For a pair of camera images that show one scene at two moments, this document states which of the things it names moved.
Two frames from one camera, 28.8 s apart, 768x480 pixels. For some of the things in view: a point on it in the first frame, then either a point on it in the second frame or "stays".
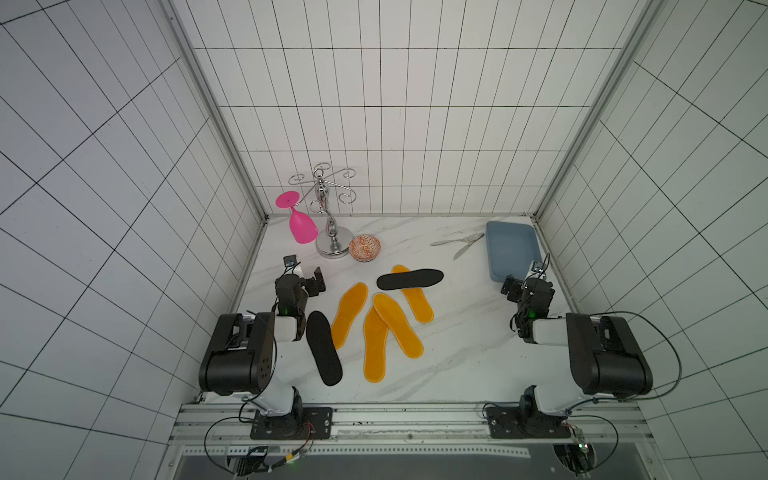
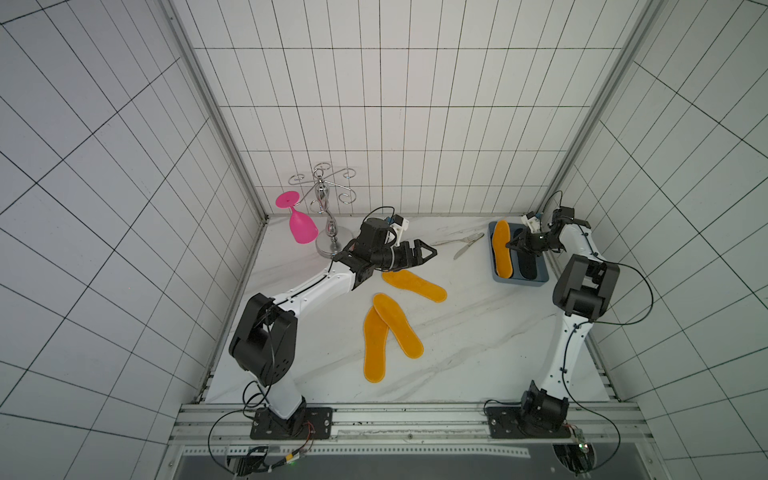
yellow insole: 351,300 -> 501,236
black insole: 324,350 -> 521,254
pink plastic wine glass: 302,228 stays
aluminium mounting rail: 223,432 stays
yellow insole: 395,319 stays
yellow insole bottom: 375,346 stays
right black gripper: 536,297 -> 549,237
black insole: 408,279 -> 527,264
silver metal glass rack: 335,241 stays
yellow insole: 416,298 -> 411,281
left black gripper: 311,283 -> 416,260
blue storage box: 512,248 stays
